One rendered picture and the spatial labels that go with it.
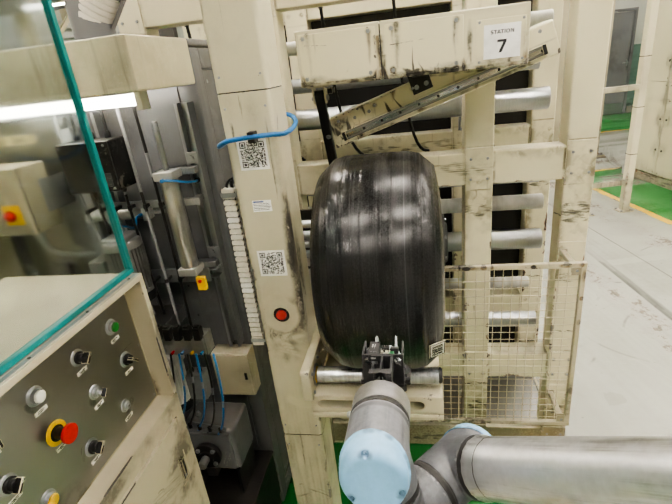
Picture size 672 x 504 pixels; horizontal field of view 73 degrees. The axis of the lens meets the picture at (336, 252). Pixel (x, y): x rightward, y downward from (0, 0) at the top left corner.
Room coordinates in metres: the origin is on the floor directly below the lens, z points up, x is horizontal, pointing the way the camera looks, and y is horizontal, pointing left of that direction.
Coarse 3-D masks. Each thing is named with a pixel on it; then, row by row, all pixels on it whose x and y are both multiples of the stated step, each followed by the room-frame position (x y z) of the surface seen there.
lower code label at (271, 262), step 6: (258, 252) 1.12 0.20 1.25; (264, 252) 1.12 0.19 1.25; (270, 252) 1.11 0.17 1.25; (276, 252) 1.11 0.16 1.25; (282, 252) 1.11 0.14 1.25; (258, 258) 1.12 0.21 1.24; (264, 258) 1.12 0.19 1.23; (270, 258) 1.11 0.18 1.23; (276, 258) 1.11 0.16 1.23; (282, 258) 1.11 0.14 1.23; (264, 264) 1.12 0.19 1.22; (270, 264) 1.12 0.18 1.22; (276, 264) 1.11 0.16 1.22; (282, 264) 1.11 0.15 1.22; (264, 270) 1.12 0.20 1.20; (270, 270) 1.12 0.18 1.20; (276, 270) 1.11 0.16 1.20; (282, 270) 1.11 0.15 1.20
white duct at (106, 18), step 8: (80, 0) 1.49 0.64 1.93; (88, 0) 1.48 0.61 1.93; (96, 0) 1.49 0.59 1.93; (104, 0) 1.49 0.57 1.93; (112, 0) 1.51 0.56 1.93; (80, 8) 1.49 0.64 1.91; (88, 8) 1.49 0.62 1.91; (96, 8) 1.49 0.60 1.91; (104, 8) 1.50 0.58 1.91; (112, 8) 1.52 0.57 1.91; (80, 16) 1.49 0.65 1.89; (88, 16) 1.49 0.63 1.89; (96, 16) 1.50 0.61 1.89; (104, 16) 1.51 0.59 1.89; (112, 16) 1.53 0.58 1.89
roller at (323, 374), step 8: (320, 368) 1.04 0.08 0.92; (328, 368) 1.03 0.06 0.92; (336, 368) 1.03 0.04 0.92; (344, 368) 1.02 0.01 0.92; (352, 368) 1.02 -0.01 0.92; (360, 368) 1.02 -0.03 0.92; (424, 368) 0.99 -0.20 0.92; (432, 368) 0.98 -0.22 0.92; (440, 368) 0.98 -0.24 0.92; (320, 376) 1.02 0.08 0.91; (328, 376) 1.02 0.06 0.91; (336, 376) 1.01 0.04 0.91; (344, 376) 1.01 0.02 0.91; (352, 376) 1.00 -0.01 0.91; (360, 376) 1.00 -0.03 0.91; (416, 376) 0.97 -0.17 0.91; (424, 376) 0.97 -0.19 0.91; (432, 376) 0.96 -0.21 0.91; (440, 376) 0.96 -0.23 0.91
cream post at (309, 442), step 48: (240, 0) 1.11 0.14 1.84; (240, 48) 1.11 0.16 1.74; (240, 96) 1.12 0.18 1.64; (288, 144) 1.20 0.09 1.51; (240, 192) 1.12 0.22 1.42; (288, 192) 1.13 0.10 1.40; (288, 240) 1.10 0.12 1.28; (288, 288) 1.11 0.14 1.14; (288, 336) 1.11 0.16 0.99; (288, 384) 1.12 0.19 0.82; (288, 432) 1.12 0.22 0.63; (336, 480) 1.19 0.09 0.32
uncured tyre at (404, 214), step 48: (336, 192) 1.00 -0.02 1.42; (384, 192) 0.97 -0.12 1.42; (432, 192) 0.99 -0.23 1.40; (336, 240) 0.92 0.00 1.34; (384, 240) 0.90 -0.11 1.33; (432, 240) 0.90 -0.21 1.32; (336, 288) 0.88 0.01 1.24; (384, 288) 0.86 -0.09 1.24; (432, 288) 0.86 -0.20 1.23; (336, 336) 0.89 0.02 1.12; (384, 336) 0.86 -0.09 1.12; (432, 336) 0.86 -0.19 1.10
